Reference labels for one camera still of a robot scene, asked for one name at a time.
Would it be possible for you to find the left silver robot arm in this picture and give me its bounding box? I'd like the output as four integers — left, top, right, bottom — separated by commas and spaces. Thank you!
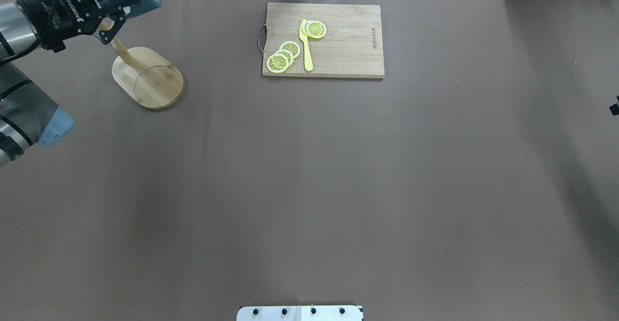
0, 0, 162, 165

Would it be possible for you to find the lemon slice stack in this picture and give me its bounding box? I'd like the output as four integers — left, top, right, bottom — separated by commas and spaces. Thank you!
279, 41, 301, 59
274, 49, 295, 67

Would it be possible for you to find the yellow plastic knife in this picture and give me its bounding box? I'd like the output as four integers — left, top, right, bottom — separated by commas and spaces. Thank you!
298, 28, 314, 72

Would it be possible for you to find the wooden mug tree rack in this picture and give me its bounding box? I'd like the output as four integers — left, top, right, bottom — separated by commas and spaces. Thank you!
110, 37, 186, 110

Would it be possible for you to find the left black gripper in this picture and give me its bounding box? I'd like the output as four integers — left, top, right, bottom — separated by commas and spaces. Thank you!
17, 0, 129, 52

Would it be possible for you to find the lemon slice middle stack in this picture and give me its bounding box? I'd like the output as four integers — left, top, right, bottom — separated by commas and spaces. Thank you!
279, 41, 301, 59

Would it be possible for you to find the bamboo cutting board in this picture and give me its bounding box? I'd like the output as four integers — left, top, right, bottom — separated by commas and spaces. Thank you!
262, 2, 385, 79

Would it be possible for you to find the lemon slice behind knife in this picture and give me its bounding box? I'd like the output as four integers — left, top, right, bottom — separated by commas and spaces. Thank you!
300, 19, 309, 38

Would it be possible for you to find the lemon slice top right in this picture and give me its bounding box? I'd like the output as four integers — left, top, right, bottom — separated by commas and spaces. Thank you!
303, 20, 327, 39

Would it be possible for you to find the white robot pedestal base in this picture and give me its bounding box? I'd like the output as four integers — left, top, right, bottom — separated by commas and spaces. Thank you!
236, 305, 365, 321

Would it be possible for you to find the lemon slice lower stack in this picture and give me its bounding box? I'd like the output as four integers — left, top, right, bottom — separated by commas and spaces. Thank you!
274, 49, 295, 67

